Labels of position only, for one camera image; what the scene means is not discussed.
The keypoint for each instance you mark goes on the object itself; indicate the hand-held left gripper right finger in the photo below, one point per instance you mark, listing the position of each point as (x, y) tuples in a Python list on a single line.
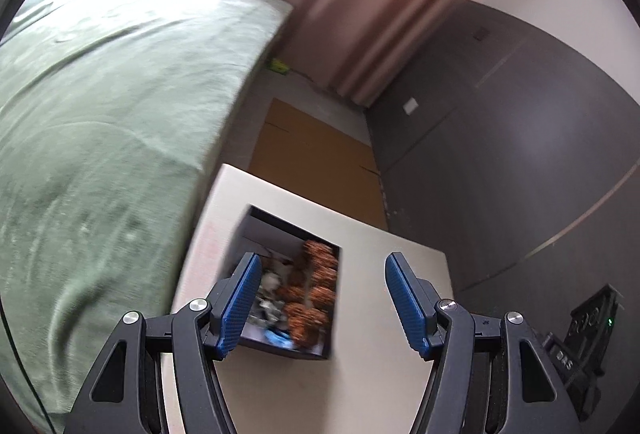
[(402, 304)]

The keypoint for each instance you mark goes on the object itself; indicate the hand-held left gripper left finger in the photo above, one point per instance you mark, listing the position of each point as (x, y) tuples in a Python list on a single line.
[(240, 304)]

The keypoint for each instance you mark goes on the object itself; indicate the black cardboard box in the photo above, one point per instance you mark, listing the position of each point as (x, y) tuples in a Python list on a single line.
[(280, 279)]

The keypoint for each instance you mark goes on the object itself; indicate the blue bead jewelry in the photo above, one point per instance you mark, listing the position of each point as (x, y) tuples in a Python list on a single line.
[(279, 340)]

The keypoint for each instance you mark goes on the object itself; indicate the flat cardboard sheet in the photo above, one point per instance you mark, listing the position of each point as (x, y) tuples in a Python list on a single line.
[(310, 159)]

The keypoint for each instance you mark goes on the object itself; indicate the dark grey wardrobe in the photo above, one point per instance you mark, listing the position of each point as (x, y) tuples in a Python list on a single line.
[(500, 164)]

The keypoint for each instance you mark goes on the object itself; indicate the bed with green blanket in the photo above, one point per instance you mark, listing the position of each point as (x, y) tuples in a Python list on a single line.
[(110, 114)]

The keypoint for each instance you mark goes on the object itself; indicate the small green floor object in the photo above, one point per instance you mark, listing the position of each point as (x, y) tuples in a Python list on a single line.
[(278, 66)]

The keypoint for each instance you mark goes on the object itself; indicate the pink curtain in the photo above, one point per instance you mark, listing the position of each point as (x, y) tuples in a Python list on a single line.
[(380, 4)]

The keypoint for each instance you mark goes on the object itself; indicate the white wall socket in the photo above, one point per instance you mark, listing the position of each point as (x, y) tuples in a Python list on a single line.
[(411, 106)]

